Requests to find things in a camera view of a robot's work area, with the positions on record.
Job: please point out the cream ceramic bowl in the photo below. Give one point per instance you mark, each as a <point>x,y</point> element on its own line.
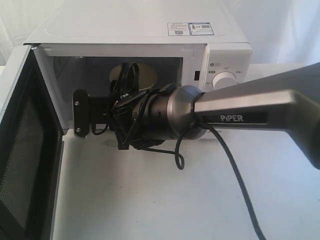
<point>147,75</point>

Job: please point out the white microwave door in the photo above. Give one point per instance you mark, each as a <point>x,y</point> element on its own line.
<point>31,146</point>

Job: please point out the white microwave oven body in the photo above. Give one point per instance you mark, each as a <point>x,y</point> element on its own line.
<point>79,51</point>

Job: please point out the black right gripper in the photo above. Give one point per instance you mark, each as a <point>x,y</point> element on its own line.
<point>124,117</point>

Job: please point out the white upper microwave knob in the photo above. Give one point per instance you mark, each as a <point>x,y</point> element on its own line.
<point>223,80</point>

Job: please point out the clear tape patch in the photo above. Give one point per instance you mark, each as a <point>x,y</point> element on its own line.
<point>110,142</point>

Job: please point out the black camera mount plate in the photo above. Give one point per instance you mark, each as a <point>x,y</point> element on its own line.
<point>81,120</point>

